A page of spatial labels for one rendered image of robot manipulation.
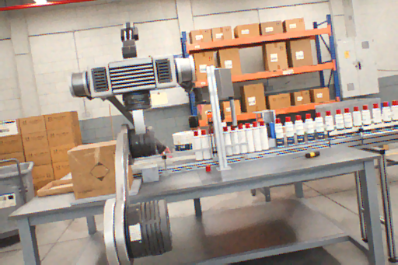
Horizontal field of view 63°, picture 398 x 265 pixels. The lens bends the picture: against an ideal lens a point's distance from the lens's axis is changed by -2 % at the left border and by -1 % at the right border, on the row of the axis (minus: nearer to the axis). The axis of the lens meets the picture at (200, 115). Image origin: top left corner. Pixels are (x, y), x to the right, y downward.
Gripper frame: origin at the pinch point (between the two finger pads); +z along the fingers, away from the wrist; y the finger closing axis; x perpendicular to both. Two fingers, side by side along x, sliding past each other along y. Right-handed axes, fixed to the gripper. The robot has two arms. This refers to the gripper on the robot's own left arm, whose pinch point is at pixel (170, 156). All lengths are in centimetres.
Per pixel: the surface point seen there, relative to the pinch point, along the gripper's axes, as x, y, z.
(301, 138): -70, -5, 59
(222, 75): -62, -17, -13
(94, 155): 22, -42, -37
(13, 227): 187, 139, -56
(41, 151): 157, 284, -112
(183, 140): -11.6, 47.2, 5.2
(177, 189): 5.2, -47.8, 8.5
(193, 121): -28.6, 23.1, -1.9
